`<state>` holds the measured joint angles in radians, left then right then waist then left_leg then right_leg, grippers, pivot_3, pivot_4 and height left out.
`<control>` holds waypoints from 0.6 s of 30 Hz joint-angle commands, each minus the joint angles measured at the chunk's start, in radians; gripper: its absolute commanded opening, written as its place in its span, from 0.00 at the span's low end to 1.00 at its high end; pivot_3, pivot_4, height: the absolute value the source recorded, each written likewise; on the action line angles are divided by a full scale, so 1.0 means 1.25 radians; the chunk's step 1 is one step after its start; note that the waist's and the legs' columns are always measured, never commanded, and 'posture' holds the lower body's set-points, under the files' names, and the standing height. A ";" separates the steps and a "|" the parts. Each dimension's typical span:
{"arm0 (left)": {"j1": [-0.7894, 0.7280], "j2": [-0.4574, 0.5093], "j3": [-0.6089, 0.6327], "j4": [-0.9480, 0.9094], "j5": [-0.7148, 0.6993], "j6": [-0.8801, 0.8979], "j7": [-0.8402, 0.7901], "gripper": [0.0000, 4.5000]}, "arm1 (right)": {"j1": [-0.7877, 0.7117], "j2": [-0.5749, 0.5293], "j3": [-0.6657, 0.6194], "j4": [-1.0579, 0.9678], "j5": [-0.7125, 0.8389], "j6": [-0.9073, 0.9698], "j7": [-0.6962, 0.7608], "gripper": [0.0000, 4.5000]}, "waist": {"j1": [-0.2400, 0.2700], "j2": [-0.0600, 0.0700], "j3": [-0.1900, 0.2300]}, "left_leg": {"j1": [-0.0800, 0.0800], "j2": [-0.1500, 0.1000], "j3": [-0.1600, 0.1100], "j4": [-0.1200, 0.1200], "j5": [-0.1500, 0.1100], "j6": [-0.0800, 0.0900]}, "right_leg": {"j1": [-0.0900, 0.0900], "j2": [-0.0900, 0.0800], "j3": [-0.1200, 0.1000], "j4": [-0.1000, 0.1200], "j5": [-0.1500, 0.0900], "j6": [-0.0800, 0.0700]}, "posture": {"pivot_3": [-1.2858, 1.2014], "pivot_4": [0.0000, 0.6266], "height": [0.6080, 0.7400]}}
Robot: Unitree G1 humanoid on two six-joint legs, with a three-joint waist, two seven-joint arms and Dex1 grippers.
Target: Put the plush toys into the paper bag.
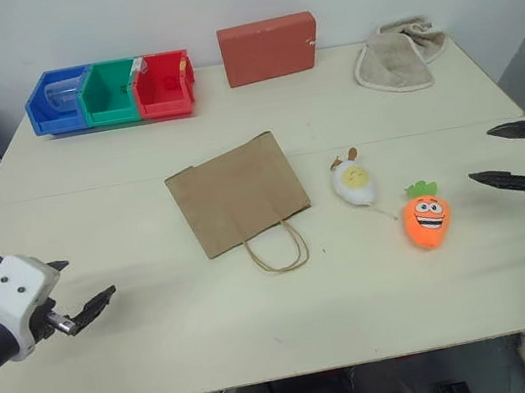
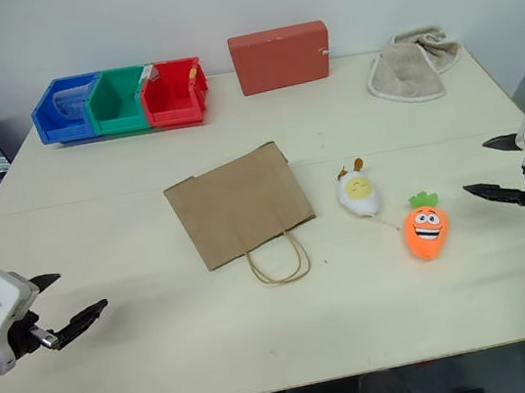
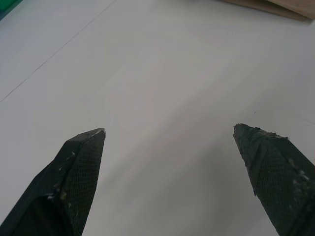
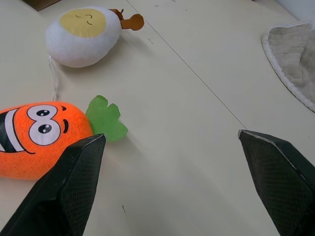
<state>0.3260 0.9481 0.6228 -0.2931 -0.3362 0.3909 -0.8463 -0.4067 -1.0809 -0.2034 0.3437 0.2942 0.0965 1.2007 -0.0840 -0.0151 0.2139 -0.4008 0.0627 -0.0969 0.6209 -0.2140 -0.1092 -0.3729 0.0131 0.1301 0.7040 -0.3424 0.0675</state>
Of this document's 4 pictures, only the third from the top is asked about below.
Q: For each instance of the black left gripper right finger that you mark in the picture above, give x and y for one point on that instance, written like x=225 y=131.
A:
x=275 y=177

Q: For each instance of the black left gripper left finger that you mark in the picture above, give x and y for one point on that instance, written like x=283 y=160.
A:
x=73 y=182

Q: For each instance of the green object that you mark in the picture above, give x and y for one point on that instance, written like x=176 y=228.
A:
x=4 y=6

